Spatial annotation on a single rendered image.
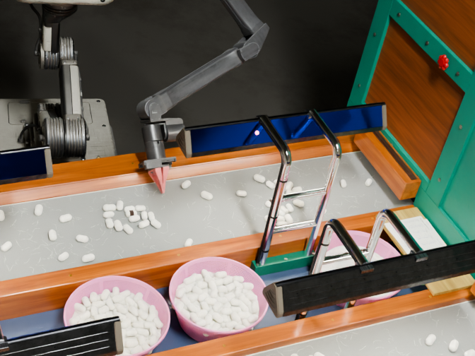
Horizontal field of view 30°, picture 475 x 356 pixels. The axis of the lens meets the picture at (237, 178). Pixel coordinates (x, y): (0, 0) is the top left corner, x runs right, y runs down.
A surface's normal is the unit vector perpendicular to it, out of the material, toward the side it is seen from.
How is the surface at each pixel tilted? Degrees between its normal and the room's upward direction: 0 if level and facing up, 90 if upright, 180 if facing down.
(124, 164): 0
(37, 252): 0
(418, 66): 90
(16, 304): 90
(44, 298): 90
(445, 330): 0
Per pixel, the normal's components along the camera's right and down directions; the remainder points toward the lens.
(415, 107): -0.91, 0.15
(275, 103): 0.16, -0.76
